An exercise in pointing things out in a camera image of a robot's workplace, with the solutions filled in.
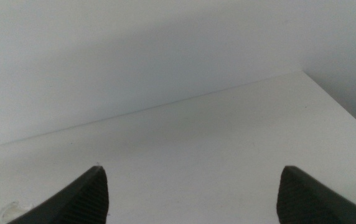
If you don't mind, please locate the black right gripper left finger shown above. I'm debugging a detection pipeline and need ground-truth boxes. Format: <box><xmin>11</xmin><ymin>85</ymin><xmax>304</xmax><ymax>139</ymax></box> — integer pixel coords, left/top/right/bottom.
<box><xmin>7</xmin><ymin>165</ymin><xmax>110</xmax><ymax>224</ymax></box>

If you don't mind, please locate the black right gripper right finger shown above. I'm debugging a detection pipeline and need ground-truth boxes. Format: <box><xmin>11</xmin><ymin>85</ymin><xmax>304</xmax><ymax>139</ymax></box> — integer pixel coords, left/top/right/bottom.
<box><xmin>276</xmin><ymin>165</ymin><xmax>356</xmax><ymax>224</ymax></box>

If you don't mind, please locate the white strapped sandal shoe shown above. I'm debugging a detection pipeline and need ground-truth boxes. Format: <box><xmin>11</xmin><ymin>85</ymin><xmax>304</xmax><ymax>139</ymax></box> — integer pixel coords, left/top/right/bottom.
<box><xmin>0</xmin><ymin>201</ymin><xmax>33</xmax><ymax>224</ymax></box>

